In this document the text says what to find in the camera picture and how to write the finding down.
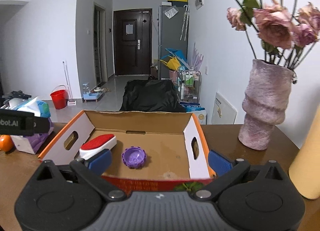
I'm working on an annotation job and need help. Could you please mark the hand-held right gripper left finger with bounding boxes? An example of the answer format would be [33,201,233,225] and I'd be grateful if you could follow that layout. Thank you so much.
[36,149,128,201]

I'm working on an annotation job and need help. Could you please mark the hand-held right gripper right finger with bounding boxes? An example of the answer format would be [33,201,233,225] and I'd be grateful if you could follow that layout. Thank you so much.
[195,150,284,200]

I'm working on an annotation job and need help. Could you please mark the red and white lint brush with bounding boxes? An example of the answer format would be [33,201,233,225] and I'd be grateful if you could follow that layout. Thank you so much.
[79,135,117,160]

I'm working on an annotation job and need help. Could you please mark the purple bottle cap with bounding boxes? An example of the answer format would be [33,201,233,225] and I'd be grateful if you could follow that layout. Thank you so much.
[122,147,147,169]

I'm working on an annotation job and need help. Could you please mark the orange cardboard box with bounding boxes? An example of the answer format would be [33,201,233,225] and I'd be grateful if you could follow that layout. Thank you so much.
[37,110,217,193]

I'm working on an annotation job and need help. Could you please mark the clear plastic container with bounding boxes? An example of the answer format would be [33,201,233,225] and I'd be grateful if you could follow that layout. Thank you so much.
[0,98,25,110]

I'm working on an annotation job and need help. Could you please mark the orange fruit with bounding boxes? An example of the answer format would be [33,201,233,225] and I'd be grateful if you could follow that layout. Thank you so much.
[0,135,14,152]

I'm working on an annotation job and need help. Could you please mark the purple tissue pack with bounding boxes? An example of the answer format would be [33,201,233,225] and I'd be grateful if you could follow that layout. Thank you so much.
[11,117,54,154]

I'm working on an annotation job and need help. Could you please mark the blue tissue pack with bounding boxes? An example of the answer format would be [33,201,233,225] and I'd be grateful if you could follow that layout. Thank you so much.
[15,96,52,119]

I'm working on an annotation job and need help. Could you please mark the red bucket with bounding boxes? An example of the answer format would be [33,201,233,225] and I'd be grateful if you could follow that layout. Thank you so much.
[50,85,68,110]

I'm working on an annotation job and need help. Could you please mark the white board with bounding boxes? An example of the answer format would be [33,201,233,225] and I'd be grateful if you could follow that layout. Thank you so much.
[211,92,237,125]

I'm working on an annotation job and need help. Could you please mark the blue printed box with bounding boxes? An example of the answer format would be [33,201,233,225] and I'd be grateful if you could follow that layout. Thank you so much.
[180,102,205,111]

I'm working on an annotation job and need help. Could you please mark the white mop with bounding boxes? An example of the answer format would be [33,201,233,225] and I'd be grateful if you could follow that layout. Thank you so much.
[62,61,77,106]

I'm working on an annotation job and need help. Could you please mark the blue pet feeder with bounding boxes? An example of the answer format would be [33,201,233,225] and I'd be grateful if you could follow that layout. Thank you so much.
[82,83,103,101]

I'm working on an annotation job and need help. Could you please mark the pink felt vase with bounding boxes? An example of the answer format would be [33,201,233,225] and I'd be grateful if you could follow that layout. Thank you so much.
[238,59,297,151]

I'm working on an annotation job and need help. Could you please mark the metal cart with bottles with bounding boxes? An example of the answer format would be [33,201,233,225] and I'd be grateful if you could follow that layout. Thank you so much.
[177,70,202,104]

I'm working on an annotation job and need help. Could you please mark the cream yellow jug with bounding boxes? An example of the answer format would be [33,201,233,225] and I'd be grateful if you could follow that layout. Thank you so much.
[289,111,320,200]

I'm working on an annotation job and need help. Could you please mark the purple wing decoration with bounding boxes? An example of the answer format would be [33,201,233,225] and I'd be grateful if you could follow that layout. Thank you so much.
[191,42,204,70]

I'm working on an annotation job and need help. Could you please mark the blue and yellow bags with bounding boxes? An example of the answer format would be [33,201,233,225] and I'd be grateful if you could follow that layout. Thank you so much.
[160,48,190,71]

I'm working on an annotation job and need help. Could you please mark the dark brown door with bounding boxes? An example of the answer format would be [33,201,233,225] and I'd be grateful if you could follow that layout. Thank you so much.
[113,8,153,76]

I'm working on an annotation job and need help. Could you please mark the grey refrigerator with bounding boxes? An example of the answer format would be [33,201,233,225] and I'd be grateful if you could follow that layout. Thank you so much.
[158,3,189,81]

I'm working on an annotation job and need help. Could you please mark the clear folded umbrella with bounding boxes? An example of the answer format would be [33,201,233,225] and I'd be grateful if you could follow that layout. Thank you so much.
[180,5,190,41]

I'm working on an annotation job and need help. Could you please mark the bunch of dried pink roses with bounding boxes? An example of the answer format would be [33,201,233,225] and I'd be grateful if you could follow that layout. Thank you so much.
[166,0,320,71]

